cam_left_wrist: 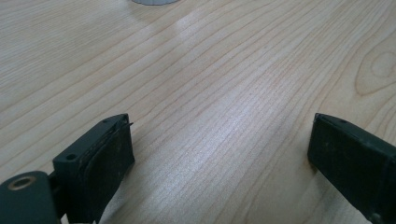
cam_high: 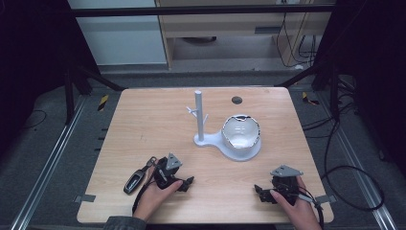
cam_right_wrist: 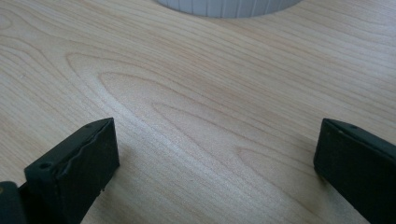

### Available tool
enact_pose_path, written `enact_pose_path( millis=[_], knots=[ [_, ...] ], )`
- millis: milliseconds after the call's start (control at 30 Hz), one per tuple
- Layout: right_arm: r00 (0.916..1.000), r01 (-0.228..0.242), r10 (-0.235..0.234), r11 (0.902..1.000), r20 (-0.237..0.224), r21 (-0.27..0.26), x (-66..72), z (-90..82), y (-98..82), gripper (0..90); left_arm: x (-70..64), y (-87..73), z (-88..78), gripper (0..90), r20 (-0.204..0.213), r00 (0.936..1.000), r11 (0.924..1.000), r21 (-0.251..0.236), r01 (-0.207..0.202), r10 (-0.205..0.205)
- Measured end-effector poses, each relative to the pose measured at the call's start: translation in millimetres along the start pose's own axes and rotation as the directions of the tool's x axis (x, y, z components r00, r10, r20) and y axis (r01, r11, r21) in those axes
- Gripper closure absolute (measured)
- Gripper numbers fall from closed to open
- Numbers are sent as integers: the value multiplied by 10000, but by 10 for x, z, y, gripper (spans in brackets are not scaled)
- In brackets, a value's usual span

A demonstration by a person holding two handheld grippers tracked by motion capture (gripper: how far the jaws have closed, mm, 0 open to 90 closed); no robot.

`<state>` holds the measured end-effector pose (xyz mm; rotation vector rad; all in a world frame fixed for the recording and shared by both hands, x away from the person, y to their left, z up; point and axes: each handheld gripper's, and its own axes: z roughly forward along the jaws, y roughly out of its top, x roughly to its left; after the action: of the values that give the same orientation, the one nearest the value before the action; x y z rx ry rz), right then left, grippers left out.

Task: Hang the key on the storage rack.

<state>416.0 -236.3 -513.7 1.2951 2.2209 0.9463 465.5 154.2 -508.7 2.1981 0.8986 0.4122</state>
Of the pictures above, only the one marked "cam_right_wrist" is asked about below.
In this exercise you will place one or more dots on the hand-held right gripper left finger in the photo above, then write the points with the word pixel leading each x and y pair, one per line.
pixel 71 174

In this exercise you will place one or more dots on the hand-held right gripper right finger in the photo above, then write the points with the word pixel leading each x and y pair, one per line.
pixel 358 165

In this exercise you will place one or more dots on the white ribbed round container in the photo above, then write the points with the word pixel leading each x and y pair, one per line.
pixel 229 7

